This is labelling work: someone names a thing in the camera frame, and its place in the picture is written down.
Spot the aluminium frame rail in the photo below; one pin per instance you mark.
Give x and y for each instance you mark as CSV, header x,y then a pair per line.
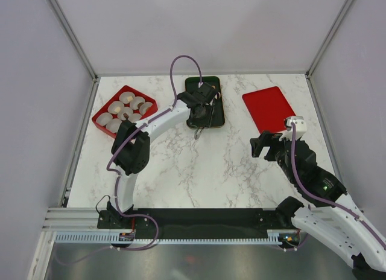
x,y
70,219

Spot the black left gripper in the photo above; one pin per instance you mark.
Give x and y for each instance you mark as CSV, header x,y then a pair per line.
x,y
205,122

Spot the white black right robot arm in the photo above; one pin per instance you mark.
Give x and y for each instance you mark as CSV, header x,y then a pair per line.
x,y
330,215

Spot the white slotted cable duct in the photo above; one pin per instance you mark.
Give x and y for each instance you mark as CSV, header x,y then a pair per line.
x,y
271,238

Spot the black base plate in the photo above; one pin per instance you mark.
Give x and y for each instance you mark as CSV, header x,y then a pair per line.
x,y
198,222

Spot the red box lid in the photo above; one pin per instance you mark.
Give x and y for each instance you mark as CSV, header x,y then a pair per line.
x,y
268,108

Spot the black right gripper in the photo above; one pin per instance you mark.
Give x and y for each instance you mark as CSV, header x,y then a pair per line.
x,y
266,139

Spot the red chocolate box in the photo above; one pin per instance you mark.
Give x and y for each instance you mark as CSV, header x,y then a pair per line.
x,y
152,110

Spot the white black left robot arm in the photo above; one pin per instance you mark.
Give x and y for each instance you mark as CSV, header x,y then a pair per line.
x,y
131,150

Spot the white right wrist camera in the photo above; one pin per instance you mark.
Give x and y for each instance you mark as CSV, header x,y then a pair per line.
x,y
295,128

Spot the white paper cup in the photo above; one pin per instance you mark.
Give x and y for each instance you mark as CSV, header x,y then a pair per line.
x,y
124,95
145,107
136,102
113,125
135,117
126,110
104,118
113,105

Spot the dark green tray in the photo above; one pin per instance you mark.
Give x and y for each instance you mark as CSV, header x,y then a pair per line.
x,y
218,119

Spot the metal tongs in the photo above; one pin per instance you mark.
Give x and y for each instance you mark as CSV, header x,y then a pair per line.
x,y
199,130

